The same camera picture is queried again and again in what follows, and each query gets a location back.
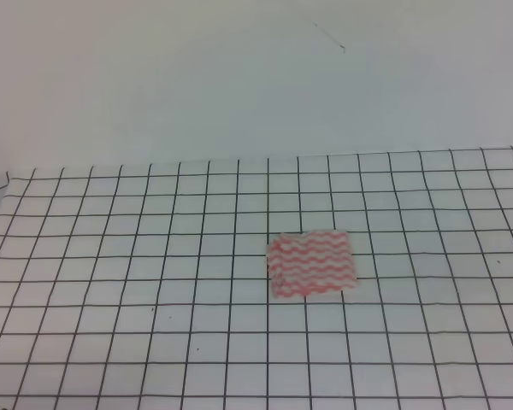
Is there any pink wavy striped towel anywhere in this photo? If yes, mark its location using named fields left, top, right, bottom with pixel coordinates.
left=267, top=231, right=358, bottom=298

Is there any white black-grid tablecloth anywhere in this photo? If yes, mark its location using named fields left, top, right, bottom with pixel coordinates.
left=0, top=148, right=513, bottom=409

